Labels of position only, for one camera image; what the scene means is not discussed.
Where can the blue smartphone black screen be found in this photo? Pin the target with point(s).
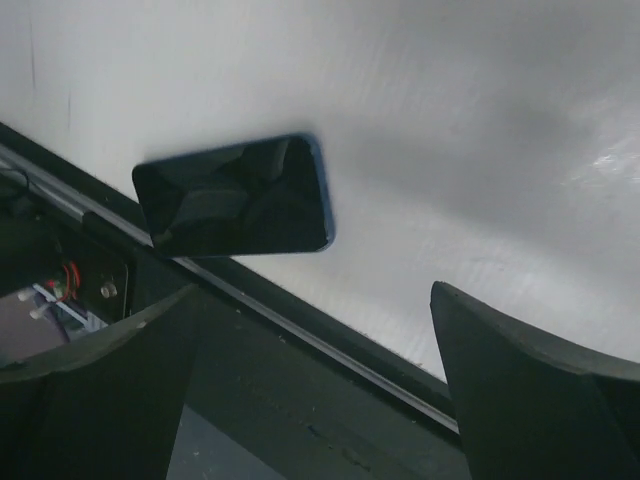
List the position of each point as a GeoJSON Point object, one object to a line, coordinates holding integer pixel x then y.
{"type": "Point", "coordinates": [259, 197]}

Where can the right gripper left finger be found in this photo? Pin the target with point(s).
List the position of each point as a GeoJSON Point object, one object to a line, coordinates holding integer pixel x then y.
{"type": "Point", "coordinates": [105, 406]}

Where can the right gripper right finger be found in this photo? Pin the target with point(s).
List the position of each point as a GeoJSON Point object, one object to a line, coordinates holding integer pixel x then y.
{"type": "Point", "coordinates": [530, 404]}

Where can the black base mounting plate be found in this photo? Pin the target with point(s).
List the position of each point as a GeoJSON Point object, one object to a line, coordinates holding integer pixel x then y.
{"type": "Point", "coordinates": [296, 389]}

